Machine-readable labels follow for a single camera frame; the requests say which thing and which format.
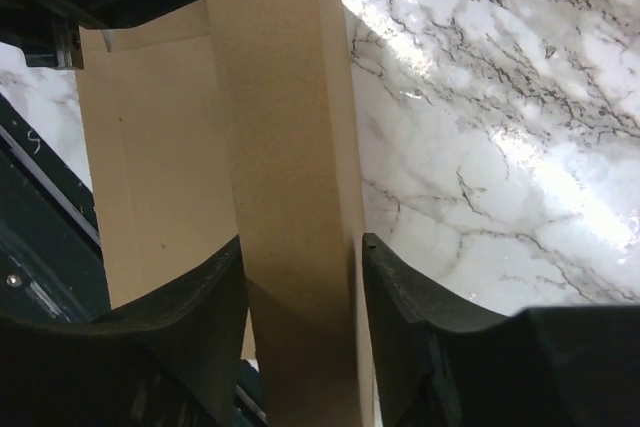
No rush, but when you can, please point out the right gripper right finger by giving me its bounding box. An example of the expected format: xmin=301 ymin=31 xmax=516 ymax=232
xmin=362 ymin=233 xmax=639 ymax=426

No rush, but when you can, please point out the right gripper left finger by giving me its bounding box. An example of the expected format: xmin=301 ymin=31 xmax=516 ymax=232
xmin=1 ymin=239 xmax=248 ymax=426

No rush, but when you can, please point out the brown cardboard box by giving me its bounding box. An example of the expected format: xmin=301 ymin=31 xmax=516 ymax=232
xmin=76 ymin=0 xmax=374 ymax=426

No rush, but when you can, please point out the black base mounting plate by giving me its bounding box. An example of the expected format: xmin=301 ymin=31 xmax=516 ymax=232
xmin=1 ymin=100 xmax=111 ymax=323

